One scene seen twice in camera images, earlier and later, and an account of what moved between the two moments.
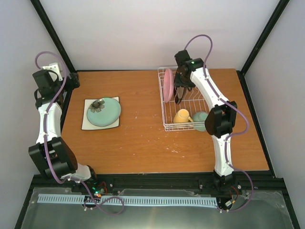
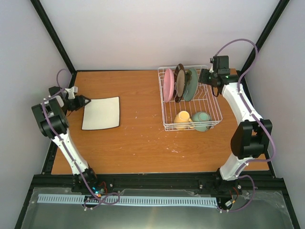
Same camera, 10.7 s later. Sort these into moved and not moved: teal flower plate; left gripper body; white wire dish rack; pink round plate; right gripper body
Moved: left gripper body; teal flower plate; right gripper body
Not moved: pink round plate; white wire dish rack
